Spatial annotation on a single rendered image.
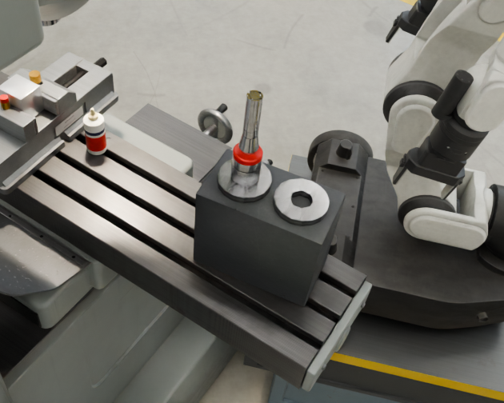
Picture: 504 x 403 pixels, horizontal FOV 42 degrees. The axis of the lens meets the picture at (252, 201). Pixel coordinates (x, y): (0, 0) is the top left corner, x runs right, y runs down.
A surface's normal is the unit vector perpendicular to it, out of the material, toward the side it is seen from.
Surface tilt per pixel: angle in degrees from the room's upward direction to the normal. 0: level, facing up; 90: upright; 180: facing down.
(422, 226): 90
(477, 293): 0
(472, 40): 115
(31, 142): 90
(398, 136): 90
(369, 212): 0
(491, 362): 0
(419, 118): 90
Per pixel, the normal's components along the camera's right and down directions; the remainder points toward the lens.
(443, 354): 0.09, -0.65
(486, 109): -0.20, 0.73
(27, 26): 0.83, 0.47
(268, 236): -0.40, 0.67
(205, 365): 0.81, 0.18
